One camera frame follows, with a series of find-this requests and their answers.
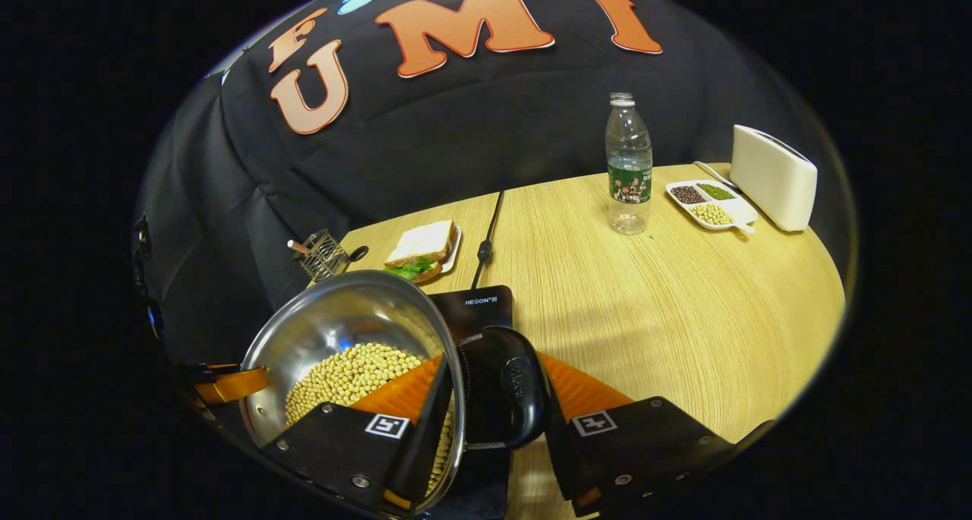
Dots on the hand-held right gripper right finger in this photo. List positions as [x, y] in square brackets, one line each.
[566, 459]

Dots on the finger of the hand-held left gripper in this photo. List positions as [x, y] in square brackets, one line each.
[231, 386]

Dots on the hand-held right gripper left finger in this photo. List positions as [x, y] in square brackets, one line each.
[425, 436]

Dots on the stainless steel pot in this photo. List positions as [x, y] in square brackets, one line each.
[334, 315]

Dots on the black induction cooktop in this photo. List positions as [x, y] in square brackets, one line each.
[482, 307]

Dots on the pile of soybeans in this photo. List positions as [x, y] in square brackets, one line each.
[342, 376]

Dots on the wooden stick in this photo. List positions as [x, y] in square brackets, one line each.
[296, 245]

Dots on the sandwich with lettuce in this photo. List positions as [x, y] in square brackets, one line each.
[421, 247]

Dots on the white divided bean tray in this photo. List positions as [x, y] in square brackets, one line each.
[710, 205]

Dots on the clear plastic water bottle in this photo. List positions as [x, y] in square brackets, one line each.
[629, 163]

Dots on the black backdrop cloth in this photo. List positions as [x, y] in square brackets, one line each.
[486, 118]

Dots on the white toaster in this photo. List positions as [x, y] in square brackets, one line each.
[771, 174]

